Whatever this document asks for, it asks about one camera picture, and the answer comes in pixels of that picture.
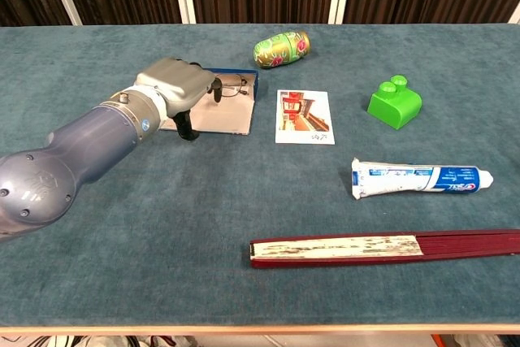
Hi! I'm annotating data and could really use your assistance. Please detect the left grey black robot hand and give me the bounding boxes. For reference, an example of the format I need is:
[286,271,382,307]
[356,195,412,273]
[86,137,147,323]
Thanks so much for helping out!
[135,57,224,141]

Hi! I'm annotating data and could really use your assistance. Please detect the thin black metal eyeglasses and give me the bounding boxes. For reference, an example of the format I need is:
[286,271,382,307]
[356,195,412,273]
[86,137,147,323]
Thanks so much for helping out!
[214,73,249,98]

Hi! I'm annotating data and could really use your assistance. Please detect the blue glasses case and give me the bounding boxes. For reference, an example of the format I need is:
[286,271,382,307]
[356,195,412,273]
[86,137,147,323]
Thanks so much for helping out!
[160,67,259,137]

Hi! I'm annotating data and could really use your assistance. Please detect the green gold floral nesting doll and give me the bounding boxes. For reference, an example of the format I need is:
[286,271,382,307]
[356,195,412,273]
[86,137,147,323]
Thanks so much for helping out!
[253,30,311,71]

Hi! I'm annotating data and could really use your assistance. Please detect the white bordered photo card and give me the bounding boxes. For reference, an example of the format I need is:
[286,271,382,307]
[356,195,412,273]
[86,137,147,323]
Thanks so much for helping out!
[275,89,336,145]

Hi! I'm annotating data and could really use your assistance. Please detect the teal felt table cloth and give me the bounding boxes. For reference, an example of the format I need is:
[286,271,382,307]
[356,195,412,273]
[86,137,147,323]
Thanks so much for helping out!
[0,23,520,328]

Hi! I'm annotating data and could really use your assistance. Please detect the green toy building block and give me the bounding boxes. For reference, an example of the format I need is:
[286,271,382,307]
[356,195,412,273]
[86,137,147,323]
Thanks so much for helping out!
[366,74,423,131]

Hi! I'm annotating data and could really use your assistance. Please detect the dark red folding fan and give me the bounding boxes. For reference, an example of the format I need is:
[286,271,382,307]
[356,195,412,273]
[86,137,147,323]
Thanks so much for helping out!
[249,228,520,270]

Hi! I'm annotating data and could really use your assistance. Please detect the white blue toothpaste tube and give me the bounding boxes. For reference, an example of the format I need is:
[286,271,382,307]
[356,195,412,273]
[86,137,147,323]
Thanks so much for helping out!
[350,157,495,201]

